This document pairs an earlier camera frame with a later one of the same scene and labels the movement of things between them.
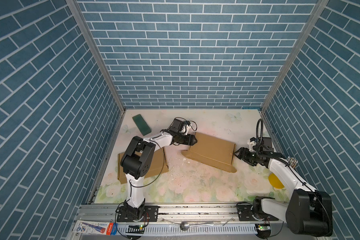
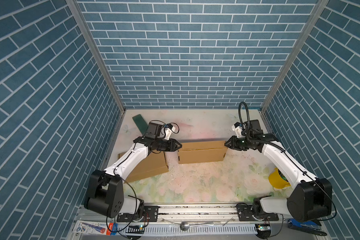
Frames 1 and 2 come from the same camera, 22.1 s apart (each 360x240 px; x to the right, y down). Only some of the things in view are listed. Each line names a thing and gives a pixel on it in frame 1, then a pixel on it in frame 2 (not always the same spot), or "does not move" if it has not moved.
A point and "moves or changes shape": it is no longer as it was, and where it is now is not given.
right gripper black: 243,154 to 233,142
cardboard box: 159,166 does not move
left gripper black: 189,139 to 169,148
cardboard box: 216,152 moves or changes shape
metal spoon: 185,226 does not move
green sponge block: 141,124 does not move
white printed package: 95,227 does not move
